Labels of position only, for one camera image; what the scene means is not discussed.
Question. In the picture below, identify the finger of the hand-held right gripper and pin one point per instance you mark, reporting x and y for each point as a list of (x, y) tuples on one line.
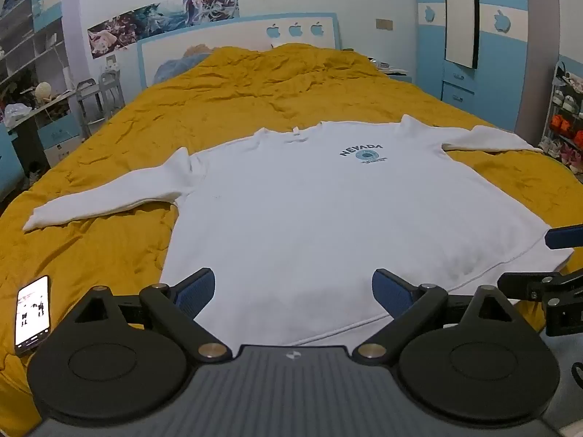
[(564, 236), (533, 284)]

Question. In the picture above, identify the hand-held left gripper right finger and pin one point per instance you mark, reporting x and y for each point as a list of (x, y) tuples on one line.
[(391, 289)]

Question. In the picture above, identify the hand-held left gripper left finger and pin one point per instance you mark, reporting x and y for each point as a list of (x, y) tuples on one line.
[(196, 289)]

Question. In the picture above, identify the white long-sleeve sweatshirt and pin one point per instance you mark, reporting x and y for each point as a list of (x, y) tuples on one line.
[(319, 214)]

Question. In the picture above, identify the shoe rack with shoes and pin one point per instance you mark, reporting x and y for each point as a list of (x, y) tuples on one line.
[(564, 123)]

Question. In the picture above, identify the black smartphone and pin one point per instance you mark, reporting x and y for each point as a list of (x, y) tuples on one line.
[(32, 316)]

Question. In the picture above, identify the blue and white wardrobe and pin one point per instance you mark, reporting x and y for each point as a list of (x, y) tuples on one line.
[(505, 73)]

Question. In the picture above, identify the yellow bed blanket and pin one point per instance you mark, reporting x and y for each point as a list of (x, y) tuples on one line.
[(227, 95)]

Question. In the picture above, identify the cluttered desk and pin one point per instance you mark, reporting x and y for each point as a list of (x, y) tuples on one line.
[(50, 123)]

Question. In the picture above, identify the blue pillow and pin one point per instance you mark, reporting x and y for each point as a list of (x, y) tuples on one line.
[(175, 68)]

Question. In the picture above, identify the clutter on nightstand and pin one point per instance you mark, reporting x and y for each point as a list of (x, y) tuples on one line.
[(387, 66)]

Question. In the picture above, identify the tan pillow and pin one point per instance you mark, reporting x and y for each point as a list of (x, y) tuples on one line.
[(198, 50)]

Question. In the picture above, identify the wardrobe mirror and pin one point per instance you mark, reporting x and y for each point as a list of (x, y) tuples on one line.
[(460, 13)]

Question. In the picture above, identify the white plastic bag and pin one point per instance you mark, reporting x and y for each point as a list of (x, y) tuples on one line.
[(16, 114)]

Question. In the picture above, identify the white blue-trimmed headboard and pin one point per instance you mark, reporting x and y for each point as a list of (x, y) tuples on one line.
[(237, 36)]

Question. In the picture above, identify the beige wall switch plate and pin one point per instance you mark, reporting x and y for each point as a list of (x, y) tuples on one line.
[(384, 24)]

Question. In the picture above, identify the anime wall poster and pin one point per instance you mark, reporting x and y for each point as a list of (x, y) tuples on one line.
[(107, 38), (152, 20), (212, 4)]

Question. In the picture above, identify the white wall bookshelf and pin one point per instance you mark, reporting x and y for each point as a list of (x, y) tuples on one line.
[(32, 41)]

